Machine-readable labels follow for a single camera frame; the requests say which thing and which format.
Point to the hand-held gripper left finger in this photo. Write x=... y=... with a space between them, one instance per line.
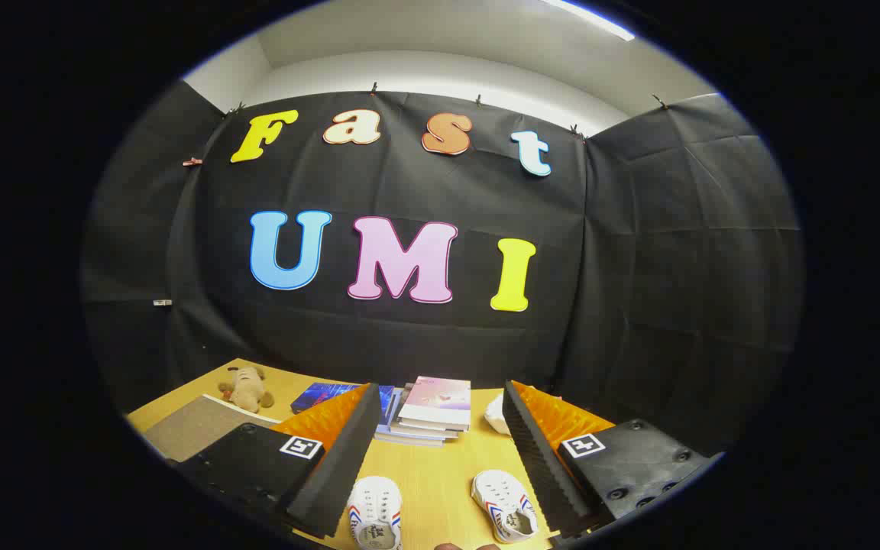
x=341 y=466

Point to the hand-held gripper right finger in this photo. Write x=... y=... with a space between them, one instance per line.
x=539 y=458

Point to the white striped canvas shoe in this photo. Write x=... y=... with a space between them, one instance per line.
x=373 y=508
x=503 y=504

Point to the brown fabric storage box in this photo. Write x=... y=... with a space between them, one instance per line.
x=195 y=428

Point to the white plush toy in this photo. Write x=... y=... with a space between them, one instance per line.
x=497 y=416

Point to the pale blue cover book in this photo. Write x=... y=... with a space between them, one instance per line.
x=409 y=441

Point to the dark blue book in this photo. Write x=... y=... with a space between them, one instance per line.
x=318 y=396

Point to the white-edged book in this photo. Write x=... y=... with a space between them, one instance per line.
x=425 y=432

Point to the pink cover book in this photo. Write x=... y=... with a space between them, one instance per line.
x=440 y=397

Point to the brown plush dog toy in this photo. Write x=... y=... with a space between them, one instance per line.
x=245 y=388

